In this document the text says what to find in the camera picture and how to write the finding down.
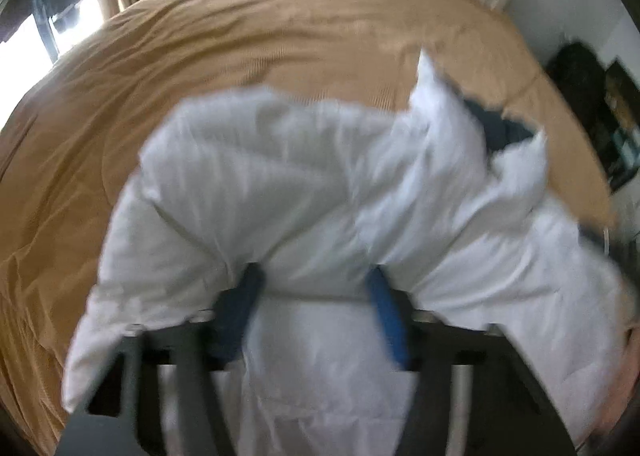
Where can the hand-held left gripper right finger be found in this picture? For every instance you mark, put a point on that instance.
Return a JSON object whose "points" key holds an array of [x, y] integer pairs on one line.
{"points": [[390, 321]]}

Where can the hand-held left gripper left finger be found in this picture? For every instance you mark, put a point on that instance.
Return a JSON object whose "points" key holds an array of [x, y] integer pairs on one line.
{"points": [[240, 316]]}

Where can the black open case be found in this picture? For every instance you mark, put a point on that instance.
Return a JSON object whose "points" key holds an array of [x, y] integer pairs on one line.
{"points": [[622, 125]]}

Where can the black backpack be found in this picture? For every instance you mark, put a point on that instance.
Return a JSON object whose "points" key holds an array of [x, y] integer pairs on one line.
{"points": [[575, 78]]}

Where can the white puffer jacket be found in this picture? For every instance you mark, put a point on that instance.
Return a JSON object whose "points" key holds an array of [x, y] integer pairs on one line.
{"points": [[300, 175]]}

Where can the tan bed cover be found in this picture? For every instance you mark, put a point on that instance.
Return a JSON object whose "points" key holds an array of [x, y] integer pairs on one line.
{"points": [[225, 45]]}

